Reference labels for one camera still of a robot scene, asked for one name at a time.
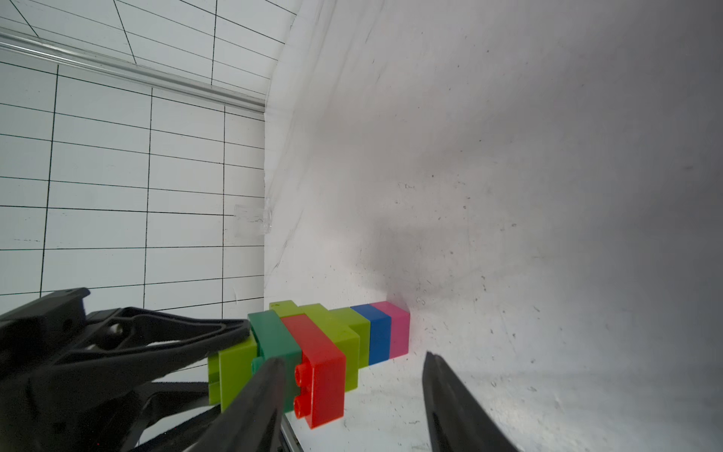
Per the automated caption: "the blue small lego brick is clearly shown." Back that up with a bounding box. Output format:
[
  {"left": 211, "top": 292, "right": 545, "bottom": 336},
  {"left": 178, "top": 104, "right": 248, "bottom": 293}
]
[{"left": 352, "top": 304, "right": 392, "bottom": 365}]

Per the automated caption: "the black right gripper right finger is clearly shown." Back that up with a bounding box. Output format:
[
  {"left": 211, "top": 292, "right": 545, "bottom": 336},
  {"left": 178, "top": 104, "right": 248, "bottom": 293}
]
[{"left": 422, "top": 352, "right": 517, "bottom": 452}]

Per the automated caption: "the red lego brick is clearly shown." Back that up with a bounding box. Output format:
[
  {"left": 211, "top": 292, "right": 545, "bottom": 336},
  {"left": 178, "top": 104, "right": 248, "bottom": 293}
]
[{"left": 282, "top": 315, "right": 346, "bottom": 429}]

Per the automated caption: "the lime small lego brick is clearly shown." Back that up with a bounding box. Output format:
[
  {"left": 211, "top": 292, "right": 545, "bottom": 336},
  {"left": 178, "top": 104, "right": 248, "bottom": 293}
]
[
  {"left": 269, "top": 301, "right": 303, "bottom": 318},
  {"left": 208, "top": 333, "right": 258, "bottom": 412},
  {"left": 328, "top": 307, "right": 372, "bottom": 368}
]

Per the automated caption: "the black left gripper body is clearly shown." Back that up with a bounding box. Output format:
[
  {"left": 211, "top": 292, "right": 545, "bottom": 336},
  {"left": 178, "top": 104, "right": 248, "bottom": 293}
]
[{"left": 1, "top": 288, "right": 147, "bottom": 451}]

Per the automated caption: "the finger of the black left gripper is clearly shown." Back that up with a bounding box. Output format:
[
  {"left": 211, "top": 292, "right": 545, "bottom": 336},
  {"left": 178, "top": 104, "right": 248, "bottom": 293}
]
[
  {"left": 50, "top": 308, "right": 250, "bottom": 396},
  {"left": 120, "top": 382, "right": 220, "bottom": 451}
]

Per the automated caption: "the dark green lego brick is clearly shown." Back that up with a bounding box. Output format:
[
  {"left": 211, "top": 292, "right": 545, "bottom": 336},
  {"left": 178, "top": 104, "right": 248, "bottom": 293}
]
[{"left": 249, "top": 311, "right": 302, "bottom": 412}]

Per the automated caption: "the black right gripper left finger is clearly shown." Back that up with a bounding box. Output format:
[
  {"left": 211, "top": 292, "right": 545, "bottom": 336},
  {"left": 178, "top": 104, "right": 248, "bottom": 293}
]
[{"left": 191, "top": 358, "right": 285, "bottom": 452}]

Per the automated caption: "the pink small lego brick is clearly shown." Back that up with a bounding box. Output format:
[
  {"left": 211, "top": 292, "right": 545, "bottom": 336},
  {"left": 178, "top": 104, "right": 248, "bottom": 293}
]
[{"left": 372, "top": 301, "right": 410, "bottom": 359}]

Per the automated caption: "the lime long lego brick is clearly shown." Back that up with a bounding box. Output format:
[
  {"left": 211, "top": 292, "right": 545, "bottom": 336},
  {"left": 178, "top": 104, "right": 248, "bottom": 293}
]
[{"left": 299, "top": 304, "right": 361, "bottom": 392}]

